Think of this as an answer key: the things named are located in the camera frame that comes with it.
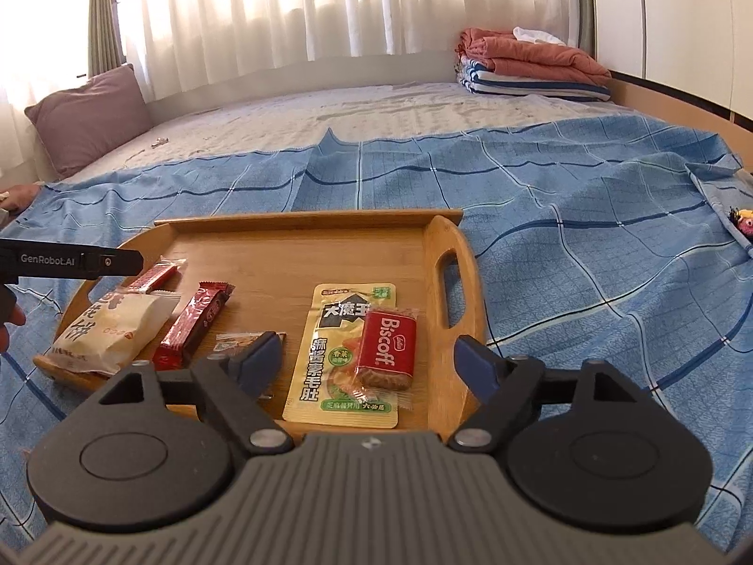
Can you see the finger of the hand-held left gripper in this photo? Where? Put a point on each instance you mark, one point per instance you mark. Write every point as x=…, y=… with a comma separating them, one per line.
x=117, y=261

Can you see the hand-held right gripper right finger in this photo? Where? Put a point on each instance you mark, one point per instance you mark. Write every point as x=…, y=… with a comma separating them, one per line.
x=477, y=368

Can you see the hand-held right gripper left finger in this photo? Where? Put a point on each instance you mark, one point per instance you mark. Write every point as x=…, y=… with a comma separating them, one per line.
x=259, y=365

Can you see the green pea packet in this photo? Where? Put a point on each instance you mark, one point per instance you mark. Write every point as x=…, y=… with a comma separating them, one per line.
x=229, y=344

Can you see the small red snack bar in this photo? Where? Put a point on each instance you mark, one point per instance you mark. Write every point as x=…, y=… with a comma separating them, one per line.
x=154, y=275

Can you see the white pastry packet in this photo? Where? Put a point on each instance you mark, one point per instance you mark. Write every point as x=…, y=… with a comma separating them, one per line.
x=112, y=329

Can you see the yellow green snack packet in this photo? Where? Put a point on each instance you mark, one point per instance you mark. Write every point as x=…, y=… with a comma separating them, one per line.
x=329, y=335

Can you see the red chocolate bar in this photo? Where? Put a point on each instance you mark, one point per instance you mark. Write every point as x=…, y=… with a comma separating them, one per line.
x=194, y=318

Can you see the red biscuit packet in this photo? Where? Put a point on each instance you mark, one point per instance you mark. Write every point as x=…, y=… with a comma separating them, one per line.
x=388, y=341

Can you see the person's left hand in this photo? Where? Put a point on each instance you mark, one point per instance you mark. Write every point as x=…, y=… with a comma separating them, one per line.
x=9, y=329

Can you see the mauve pillow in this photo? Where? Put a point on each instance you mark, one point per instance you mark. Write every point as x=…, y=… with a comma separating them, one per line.
x=88, y=117

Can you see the blue checked bedsheet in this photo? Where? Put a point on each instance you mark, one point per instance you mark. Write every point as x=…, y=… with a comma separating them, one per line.
x=588, y=235

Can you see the green curtain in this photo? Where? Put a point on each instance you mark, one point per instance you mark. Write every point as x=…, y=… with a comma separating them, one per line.
x=583, y=0
x=106, y=12

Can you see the grey bed mattress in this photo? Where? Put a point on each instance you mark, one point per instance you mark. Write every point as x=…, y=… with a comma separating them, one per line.
x=353, y=112

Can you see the folded blue striped blanket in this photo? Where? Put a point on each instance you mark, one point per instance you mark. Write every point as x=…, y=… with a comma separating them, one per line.
x=529, y=87

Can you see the small colourful toy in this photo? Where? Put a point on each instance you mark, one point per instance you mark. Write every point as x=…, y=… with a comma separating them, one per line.
x=742, y=223

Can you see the folded salmon blanket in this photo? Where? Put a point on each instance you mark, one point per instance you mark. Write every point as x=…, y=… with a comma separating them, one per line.
x=529, y=56

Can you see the white sheer curtain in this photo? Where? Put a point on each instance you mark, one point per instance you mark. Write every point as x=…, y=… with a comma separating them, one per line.
x=329, y=6

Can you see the white cloth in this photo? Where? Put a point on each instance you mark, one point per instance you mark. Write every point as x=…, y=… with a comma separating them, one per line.
x=535, y=35

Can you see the white wardrobe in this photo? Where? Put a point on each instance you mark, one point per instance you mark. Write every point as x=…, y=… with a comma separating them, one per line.
x=676, y=17

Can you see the wooden bed frame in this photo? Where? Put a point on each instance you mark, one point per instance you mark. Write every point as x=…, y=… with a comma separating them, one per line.
x=665, y=103

